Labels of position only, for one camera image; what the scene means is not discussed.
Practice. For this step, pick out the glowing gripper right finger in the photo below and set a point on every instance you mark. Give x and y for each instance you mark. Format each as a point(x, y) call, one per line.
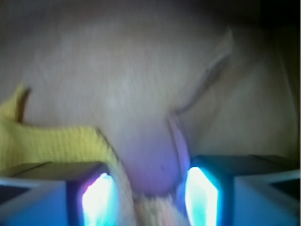
point(243, 190)

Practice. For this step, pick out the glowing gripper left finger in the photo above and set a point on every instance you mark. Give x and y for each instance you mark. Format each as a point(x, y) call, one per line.
point(58, 194)

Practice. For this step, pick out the brown paper bag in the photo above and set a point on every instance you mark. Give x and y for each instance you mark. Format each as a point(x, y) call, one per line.
point(159, 78)

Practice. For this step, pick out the yellow cloth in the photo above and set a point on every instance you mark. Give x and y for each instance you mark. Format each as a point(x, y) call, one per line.
point(20, 143)

